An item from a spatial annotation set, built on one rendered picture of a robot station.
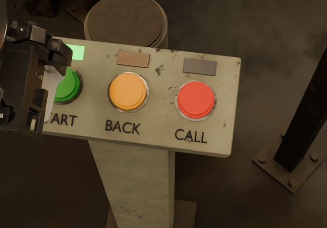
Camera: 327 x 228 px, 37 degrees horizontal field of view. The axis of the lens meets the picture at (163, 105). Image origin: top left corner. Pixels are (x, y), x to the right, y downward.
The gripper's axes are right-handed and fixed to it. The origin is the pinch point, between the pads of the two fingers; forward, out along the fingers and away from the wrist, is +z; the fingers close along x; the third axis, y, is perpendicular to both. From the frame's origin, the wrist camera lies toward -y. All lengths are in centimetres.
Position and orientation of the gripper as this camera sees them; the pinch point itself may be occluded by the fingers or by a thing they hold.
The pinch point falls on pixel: (45, 70)
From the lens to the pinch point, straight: 50.1
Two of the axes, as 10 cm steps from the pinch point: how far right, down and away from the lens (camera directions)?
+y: -1.3, 9.8, -1.5
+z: 0.6, 1.6, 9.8
